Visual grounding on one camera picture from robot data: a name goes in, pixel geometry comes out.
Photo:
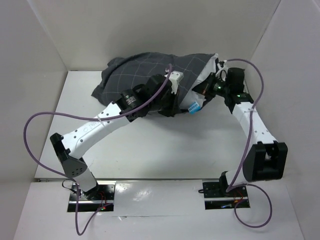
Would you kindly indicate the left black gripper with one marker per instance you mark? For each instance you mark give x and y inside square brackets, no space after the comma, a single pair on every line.
[174,109]

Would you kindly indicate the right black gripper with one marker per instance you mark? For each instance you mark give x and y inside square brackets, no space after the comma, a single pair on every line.
[202,88]

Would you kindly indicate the white pillow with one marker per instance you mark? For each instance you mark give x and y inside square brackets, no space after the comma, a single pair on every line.
[193,86]

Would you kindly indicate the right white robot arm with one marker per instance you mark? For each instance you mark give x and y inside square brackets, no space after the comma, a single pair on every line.
[264,157]

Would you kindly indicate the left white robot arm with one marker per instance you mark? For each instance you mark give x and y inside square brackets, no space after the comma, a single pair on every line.
[133,104]

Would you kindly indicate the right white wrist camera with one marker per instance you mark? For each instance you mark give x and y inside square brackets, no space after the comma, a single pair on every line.
[222,70]

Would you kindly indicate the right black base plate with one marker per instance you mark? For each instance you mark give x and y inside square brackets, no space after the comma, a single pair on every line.
[216,199]

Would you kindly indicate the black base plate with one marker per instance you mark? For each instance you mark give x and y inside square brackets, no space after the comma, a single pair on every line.
[103,199]
[216,199]

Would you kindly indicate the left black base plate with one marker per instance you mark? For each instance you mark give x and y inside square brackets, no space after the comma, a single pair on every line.
[103,199]

